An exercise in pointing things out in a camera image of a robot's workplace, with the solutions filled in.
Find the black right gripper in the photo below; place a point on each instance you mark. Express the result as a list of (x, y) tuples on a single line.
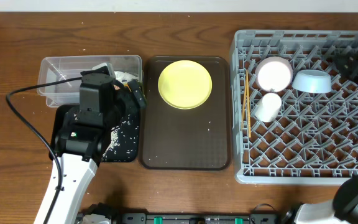
[(350, 64)]

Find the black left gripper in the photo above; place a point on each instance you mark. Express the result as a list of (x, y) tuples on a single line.
[(125, 96)]

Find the white tissue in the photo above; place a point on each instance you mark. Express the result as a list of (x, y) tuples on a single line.
[(125, 77)]

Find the blue bowl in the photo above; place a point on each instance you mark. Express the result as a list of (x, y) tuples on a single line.
[(312, 81)]

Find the yellow plate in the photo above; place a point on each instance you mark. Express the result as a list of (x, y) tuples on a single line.
[(185, 84)]

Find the rice food waste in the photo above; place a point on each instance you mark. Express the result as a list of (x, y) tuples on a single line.
[(124, 140)]

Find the white bowl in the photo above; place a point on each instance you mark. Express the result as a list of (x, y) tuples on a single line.
[(273, 74)]

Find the white paper cup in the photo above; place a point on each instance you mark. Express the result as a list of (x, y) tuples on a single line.
[(268, 107)]

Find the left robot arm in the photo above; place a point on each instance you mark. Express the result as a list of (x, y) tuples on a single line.
[(104, 126)]

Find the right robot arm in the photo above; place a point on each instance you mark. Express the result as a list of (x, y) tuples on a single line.
[(343, 208)]

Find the grey dishwasher rack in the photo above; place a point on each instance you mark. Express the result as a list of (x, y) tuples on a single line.
[(314, 138)]

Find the black plastic tray bin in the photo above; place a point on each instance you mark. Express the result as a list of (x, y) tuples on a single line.
[(58, 123)]

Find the clear plastic bin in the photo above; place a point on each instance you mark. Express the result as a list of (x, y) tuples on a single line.
[(53, 69)]

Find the dark brown serving tray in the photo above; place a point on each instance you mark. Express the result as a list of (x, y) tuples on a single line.
[(195, 139)]

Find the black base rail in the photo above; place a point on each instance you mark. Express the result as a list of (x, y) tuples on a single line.
[(102, 213)]

